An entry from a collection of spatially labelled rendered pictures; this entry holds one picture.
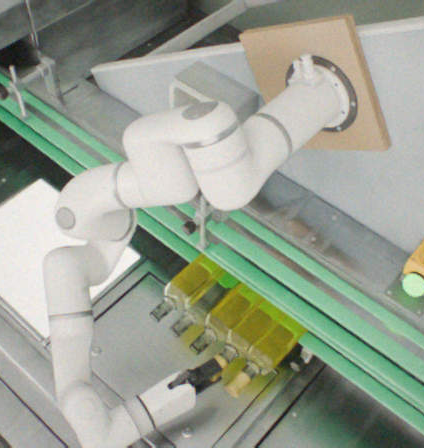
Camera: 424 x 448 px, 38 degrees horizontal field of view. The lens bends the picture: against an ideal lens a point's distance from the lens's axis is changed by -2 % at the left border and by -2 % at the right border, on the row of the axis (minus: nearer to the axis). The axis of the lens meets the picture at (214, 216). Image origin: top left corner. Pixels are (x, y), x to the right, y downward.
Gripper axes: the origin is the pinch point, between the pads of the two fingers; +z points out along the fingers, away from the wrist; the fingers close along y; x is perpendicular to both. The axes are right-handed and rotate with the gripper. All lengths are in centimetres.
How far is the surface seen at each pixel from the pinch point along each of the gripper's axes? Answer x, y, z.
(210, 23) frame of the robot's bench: 89, 9, 59
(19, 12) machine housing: 110, 19, 9
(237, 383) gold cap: -5.4, 1.7, 2.8
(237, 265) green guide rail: 15.2, 6.3, 17.0
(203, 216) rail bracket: 23.7, 16.3, 13.7
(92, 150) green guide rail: 65, 4, 8
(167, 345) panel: 15.8, -12.7, -1.0
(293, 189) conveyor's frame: 19.9, 15.5, 34.6
